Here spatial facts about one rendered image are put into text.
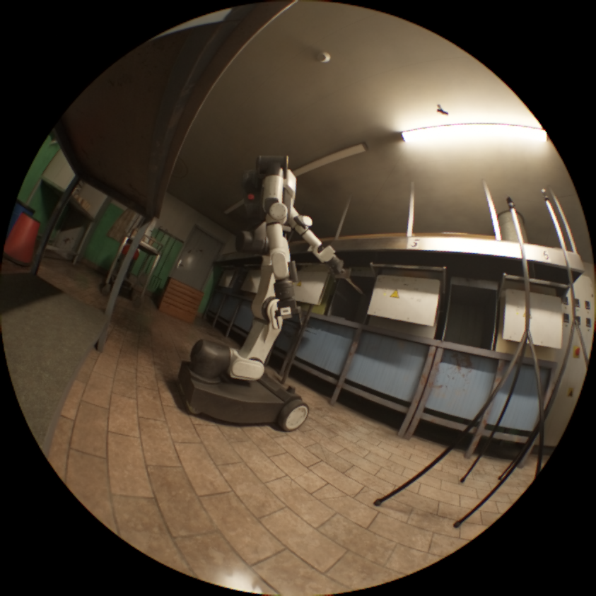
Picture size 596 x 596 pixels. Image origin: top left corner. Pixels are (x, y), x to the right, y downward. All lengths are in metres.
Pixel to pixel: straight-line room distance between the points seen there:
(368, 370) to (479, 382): 1.03
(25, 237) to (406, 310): 3.56
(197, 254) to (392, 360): 4.89
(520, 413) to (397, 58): 2.80
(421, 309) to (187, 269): 4.96
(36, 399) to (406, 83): 2.35
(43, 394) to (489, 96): 2.58
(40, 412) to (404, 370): 1.96
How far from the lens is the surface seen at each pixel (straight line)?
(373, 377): 1.85
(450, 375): 1.76
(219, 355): 0.95
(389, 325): 1.82
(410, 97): 2.00
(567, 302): 2.92
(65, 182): 3.19
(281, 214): 0.84
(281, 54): 2.14
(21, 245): 2.49
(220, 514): 0.65
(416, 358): 1.78
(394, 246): 1.79
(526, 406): 1.99
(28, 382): 0.55
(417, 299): 1.71
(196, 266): 5.32
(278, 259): 0.81
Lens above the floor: 0.55
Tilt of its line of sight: 10 degrees up
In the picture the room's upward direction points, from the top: 21 degrees clockwise
